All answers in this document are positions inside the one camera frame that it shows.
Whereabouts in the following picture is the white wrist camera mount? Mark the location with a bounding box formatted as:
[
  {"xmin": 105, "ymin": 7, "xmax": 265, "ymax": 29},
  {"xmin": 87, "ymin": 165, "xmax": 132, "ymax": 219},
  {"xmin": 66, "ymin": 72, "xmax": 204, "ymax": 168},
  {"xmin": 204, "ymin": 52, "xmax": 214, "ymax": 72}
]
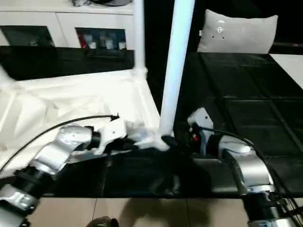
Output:
[
  {"xmin": 94, "ymin": 119, "xmax": 130, "ymax": 156},
  {"xmin": 187, "ymin": 107, "xmax": 215, "ymax": 156}
]

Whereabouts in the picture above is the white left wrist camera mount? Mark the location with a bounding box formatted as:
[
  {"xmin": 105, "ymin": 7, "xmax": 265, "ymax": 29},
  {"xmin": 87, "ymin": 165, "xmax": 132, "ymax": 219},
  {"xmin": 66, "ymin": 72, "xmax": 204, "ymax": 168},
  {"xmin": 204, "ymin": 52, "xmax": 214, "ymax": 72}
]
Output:
[{"xmin": 94, "ymin": 119, "xmax": 130, "ymax": 156}]

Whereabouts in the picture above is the grey helmet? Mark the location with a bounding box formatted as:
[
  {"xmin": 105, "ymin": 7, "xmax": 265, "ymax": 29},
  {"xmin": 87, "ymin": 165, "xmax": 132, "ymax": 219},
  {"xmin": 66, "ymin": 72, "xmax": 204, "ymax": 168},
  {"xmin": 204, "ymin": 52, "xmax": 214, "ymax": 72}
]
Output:
[{"xmin": 91, "ymin": 0, "xmax": 133, "ymax": 7}]

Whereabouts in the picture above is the dark round robot body part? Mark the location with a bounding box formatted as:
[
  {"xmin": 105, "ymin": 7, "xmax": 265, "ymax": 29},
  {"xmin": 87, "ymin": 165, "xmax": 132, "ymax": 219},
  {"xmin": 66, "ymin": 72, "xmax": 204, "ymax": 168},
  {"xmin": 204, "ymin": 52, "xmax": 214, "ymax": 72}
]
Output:
[{"xmin": 89, "ymin": 216, "xmax": 120, "ymax": 227}]

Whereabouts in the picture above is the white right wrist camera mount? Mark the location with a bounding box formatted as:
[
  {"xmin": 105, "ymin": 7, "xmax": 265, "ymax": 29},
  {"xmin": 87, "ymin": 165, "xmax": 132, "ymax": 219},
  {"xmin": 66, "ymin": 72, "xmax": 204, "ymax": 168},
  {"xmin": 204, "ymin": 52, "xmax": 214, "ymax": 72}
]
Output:
[{"xmin": 187, "ymin": 107, "xmax": 215, "ymax": 156}]

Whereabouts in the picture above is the white sideboard with glass doors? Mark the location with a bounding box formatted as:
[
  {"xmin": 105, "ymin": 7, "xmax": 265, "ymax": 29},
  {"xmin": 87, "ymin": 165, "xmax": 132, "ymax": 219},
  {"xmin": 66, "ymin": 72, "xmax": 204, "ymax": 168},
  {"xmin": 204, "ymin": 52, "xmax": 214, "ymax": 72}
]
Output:
[{"xmin": 0, "ymin": 0, "xmax": 137, "ymax": 50}]

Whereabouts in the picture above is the white flat panel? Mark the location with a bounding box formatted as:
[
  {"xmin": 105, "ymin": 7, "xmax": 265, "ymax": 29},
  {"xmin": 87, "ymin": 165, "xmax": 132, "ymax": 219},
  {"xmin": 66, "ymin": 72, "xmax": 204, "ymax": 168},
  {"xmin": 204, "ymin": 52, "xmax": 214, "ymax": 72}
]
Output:
[{"xmin": 269, "ymin": 53, "xmax": 303, "ymax": 88}]

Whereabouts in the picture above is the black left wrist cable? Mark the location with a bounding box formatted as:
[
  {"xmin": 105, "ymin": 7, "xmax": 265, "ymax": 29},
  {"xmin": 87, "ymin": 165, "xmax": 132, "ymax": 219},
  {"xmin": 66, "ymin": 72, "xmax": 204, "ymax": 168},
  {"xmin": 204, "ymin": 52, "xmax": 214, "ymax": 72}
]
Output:
[{"xmin": 0, "ymin": 113, "xmax": 120, "ymax": 171}]

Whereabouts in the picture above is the white plastic table top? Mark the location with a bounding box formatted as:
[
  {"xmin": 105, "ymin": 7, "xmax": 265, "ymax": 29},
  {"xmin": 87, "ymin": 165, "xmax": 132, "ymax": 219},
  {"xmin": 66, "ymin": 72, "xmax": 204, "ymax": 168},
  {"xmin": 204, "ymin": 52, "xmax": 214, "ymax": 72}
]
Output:
[{"xmin": 0, "ymin": 67, "xmax": 171, "ymax": 180}]

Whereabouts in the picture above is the white plastic table leg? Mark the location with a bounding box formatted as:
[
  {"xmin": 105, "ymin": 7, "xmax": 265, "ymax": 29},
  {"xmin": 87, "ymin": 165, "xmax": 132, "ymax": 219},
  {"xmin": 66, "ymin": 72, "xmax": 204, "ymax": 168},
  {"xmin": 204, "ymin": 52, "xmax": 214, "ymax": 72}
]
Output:
[
  {"xmin": 159, "ymin": 0, "xmax": 196, "ymax": 138},
  {"xmin": 0, "ymin": 63, "xmax": 15, "ymax": 89},
  {"xmin": 132, "ymin": 0, "xmax": 149, "ymax": 74}
]

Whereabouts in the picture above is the black speaker with gold label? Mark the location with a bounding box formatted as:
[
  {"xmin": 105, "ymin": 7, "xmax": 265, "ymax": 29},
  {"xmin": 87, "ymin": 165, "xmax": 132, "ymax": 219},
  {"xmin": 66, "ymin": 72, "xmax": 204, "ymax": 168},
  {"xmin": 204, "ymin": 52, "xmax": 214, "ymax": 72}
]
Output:
[{"xmin": 143, "ymin": 0, "xmax": 207, "ymax": 54}]

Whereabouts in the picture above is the grey cushion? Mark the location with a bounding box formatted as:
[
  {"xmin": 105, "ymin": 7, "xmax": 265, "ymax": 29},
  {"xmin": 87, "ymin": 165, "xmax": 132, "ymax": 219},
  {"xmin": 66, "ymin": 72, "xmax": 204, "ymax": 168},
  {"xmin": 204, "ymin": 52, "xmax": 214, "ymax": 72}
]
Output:
[{"xmin": 196, "ymin": 9, "xmax": 279, "ymax": 53}]

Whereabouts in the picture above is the black work mat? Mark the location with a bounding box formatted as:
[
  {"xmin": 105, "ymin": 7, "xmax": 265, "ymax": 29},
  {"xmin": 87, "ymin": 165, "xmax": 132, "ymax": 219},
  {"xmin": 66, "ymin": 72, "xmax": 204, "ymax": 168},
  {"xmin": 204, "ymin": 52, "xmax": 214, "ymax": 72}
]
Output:
[{"xmin": 0, "ymin": 46, "xmax": 303, "ymax": 199}]

